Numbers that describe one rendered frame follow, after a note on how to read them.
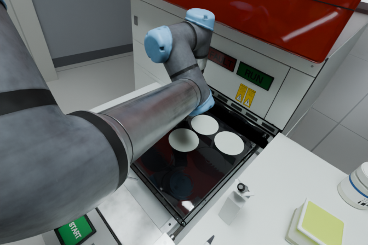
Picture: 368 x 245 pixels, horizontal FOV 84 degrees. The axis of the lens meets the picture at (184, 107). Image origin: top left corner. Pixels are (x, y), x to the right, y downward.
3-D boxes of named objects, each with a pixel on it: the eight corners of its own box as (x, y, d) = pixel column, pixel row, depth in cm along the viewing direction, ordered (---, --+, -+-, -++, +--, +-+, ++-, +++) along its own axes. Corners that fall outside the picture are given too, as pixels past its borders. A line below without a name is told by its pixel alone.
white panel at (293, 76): (137, 63, 115) (134, -18, 89) (267, 155, 76) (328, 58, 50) (132, 65, 114) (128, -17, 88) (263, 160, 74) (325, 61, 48)
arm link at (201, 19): (177, 9, 50) (200, 5, 55) (173, 51, 57) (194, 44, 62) (201, 19, 46) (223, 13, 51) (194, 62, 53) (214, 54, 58)
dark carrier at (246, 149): (183, 95, 86) (183, 94, 85) (254, 145, 69) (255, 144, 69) (108, 134, 66) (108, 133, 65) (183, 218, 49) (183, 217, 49)
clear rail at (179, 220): (105, 133, 67) (104, 130, 66) (187, 225, 48) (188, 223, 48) (101, 135, 66) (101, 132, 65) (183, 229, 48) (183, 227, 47)
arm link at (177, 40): (175, 72, 43) (208, 58, 49) (151, 22, 42) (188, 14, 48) (157, 82, 49) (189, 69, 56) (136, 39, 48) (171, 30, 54)
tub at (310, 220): (292, 210, 46) (306, 196, 42) (327, 234, 43) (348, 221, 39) (282, 239, 41) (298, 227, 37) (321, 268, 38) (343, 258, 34)
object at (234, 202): (231, 196, 47) (249, 162, 39) (245, 208, 45) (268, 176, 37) (214, 214, 44) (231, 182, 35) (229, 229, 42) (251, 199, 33)
